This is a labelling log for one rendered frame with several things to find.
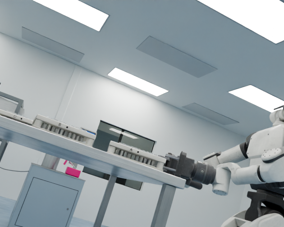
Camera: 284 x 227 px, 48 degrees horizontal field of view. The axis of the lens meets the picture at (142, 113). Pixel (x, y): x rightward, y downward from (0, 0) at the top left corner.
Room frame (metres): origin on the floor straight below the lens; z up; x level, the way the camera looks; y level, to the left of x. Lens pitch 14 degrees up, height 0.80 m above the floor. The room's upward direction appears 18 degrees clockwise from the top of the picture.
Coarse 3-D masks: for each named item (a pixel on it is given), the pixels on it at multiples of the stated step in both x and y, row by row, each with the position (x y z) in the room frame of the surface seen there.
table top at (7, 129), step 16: (0, 128) 1.03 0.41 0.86; (16, 128) 0.99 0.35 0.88; (32, 128) 1.00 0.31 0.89; (32, 144) 1.40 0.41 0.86; (48, 144) 1.04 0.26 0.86; (64, 144) 1.02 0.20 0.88; (80, 144) 1.03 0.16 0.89; (80, 160) 1.48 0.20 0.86; (96, 160) 1.07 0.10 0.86; (112, 160) 1.06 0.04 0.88; (128, 160) 1.07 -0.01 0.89; (128, 176) 1.49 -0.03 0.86; (144, 176) 1.09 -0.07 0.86; (160, 176) 1.10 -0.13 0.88
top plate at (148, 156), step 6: (114, 144) 1.29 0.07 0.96; (120, 144) 1.30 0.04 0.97; (126, 150) 1.30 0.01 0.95; (132, 150) 1.30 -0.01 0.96; (138, 150) 1.30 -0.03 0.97; (144, 156) 1.30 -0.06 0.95; (150, 156) 1.30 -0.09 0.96; (156, 156) 1.31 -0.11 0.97; (156, 162) 1.36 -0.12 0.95; (162, 162) 1.31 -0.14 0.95
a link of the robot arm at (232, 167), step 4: (220, 164) 1.35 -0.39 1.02; (224, 164) 1.32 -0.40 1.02; (228, 164) 1.31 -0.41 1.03; (232, 164) 1.29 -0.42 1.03; (236, 164) 1.29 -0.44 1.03; (224, 168) 1.33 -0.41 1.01; (228, 168) 1.32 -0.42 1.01; (232, 168) 1.28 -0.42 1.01; (236, 168) 1.26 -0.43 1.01; (232, 172) 1.27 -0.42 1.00; (232, 176) 1.26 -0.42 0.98; (232, 180) 1.27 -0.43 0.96; (236, 180) 1.25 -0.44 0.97; (236, 184) 1.27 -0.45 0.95; (240, 184) 1.26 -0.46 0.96
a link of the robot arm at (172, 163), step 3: (168, 153) 1.54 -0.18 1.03; (171, 153) 1.52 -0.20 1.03; (165, 156) 1.55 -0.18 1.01; (171, 159) 1.51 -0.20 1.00; (174, 159) 1.51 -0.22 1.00; (168, 162) 1.53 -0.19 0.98; (171, 162) 1.51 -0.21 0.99; (174, 162) 1.52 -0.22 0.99; (177, 162) 1.53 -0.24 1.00; (165, 165) 1.54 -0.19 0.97; (168, 165) 1.52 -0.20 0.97; (171, 165) 1.51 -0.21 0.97; (174, 165) 1.52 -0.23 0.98; (174, 168) 1.53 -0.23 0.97; (168, 171) 1.51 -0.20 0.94; (171, 171) 1.51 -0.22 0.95; (171, 174) 1.52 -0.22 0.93; (180, 177) 1.55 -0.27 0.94
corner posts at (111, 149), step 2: (110, 146) 1.30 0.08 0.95; (112, 146) 1.30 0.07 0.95; (108, 148) 1.31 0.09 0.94; (110, 148) 1.30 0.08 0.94; (112, 148) 1.30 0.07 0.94; (114, 148) 1.30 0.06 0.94; (108, 150) 1.30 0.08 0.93; (110, 150) 1.30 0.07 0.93; (112, 150) 1.30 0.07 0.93; (114, 150) 1.30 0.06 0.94; (112, 152) 1.30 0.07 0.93; (158, 162) 1.32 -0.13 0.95; (160, 162) 1.31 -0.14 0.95; (158, 164) 1.31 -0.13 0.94; (160, 164) 1.31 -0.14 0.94; (162, 164) 1.31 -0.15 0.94; (154, 166) 1.53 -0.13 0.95; (156, 166) 1.32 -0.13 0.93; (158, 166) 1.31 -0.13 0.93; (160, 166) 1.31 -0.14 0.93; (162, 166) 1.31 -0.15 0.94; (160, 168) 1.31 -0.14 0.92; (162, 168) 1.32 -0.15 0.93
